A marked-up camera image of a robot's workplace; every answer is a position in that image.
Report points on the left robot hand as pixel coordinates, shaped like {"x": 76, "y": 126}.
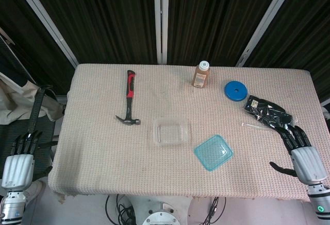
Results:
{"x": 19, "y": 169}

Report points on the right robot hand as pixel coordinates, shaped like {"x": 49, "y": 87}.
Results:
{"x": 308, "y": 163}

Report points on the blue container lid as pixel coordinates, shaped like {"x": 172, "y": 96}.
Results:
{"x": 214, "y": 153}

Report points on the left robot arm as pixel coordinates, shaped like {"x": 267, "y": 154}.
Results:
{"x": 13, "y": 207}

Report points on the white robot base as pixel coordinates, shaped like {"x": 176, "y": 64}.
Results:
{"x": 159, "y": 214}

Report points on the clear plastic container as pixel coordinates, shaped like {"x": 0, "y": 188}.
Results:
{"x": 171, "y": 132}

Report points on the white shoe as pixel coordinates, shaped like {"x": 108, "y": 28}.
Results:
{"x": 34, "y": 191}

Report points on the black mesh chair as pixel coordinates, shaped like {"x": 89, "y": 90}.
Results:
{"x": 15, "y": 135}

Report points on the black item in plastic bag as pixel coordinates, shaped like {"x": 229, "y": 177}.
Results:
{"x": 270, "y": 114}

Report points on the beige jacket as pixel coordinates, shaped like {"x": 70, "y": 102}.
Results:
{"x": 15, "y": 101}

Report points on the beige waffle tablecloth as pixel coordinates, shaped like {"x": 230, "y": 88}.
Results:
{"x": 103, "y": 158}

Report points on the blue round disc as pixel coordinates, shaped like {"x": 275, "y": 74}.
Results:
{"x": 236, "y": 91}

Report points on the black pleated curtain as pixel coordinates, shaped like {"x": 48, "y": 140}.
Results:
{"x": 20, "y": 37}
{"x": 103, "y": 19}
{"x": 211, "y": 19}
{"x": 304, "y": 34}

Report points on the red black claw hammer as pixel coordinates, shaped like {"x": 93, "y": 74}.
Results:
{"x": 130, "y": 91}

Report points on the brown bottle white cap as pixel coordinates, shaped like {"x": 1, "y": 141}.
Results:
{"x": 200, "y": 77}

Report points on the white metal frame post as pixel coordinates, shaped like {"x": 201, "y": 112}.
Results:
{"x": 263, "y": 26}
{"x": 46, "y": 21}
{"x": 161, "y": 21}

